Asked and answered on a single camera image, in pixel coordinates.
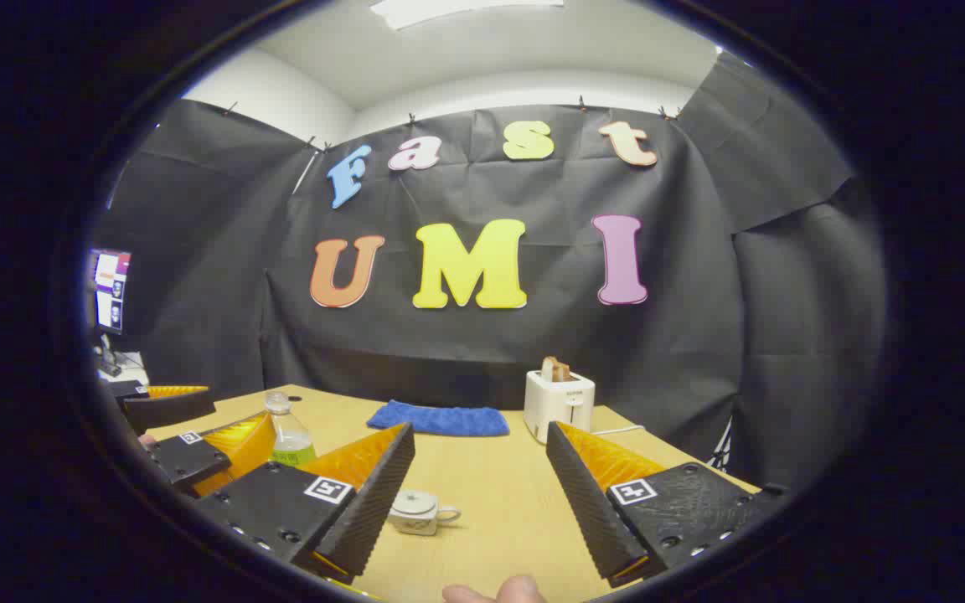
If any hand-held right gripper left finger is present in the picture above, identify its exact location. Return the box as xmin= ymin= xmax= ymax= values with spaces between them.
xmin=196 ymin=423 xmax=416 ymax=585

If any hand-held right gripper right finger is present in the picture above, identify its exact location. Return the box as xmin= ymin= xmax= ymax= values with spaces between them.
xmin=545 ymin=421 xmax=789 ymax=588

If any white ceramic teacup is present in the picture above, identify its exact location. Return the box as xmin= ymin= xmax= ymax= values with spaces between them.
xmin=388 ymin=490 xmax=462 ymax=537

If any clear water bottle green label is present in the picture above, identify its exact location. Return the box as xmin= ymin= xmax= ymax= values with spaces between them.
xmin=263 ymin=391 xmax=317 ymax=467

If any white side desk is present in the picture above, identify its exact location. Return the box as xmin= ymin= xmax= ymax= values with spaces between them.
xmin=101 ymin=352 xmax=150 ymax=388

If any blue towel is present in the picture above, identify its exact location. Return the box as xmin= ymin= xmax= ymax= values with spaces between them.
xmin=367 ymin=399 xmax=510 ymax=437

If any white toaster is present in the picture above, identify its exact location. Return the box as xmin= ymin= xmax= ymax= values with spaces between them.
xmin=524 ymin=368 xmax=596 ymax=445

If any computer monitor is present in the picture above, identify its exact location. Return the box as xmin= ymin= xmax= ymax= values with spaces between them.
xmin=87 ymin=248 xmax=133 ymax=378

